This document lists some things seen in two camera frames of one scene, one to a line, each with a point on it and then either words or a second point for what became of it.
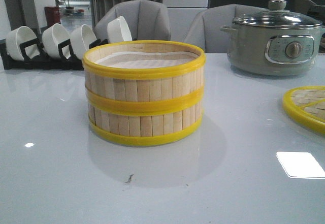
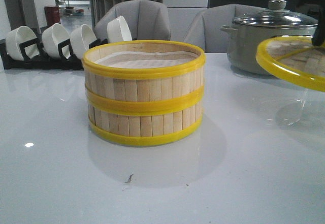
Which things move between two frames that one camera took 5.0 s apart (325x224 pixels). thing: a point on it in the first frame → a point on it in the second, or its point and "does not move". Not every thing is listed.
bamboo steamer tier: [144, 77] does not move
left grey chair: [146, 20] does not move
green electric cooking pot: [273, 51] does not move
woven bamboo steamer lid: [306, 106] → [294, 59]
